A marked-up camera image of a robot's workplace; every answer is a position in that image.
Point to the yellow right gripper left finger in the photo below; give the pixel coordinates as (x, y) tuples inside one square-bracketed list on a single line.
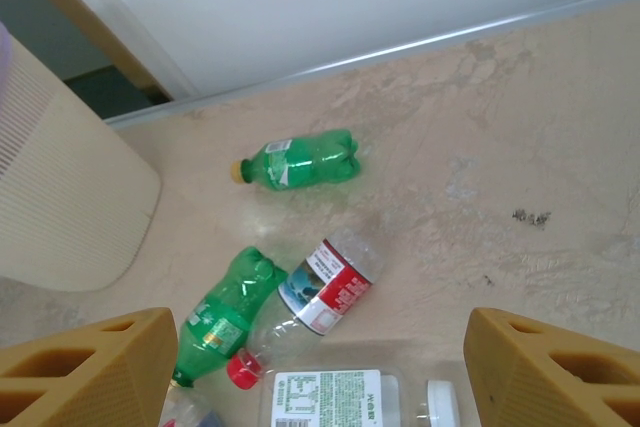
[(100, 377)]

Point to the blue-tinted bottle pink label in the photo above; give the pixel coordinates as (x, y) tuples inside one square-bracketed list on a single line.
[(192, 412)]

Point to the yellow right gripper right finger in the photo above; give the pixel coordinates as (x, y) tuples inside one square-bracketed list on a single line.
[(540, 382)]

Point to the wooden door frame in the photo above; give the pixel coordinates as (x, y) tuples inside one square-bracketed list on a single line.
[(100, 22)]

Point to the clear bottle white green label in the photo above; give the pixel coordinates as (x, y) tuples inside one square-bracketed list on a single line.
[(325, 399)]

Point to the beige slatted waste bin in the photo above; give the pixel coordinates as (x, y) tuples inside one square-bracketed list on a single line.
[(75, 197)]

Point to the green soda bottle yellow cap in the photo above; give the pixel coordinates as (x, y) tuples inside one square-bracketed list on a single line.
[(225, 312), (310, 159)]

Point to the clear bottle red white label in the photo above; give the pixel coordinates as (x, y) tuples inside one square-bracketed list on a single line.
[(325, 292)]

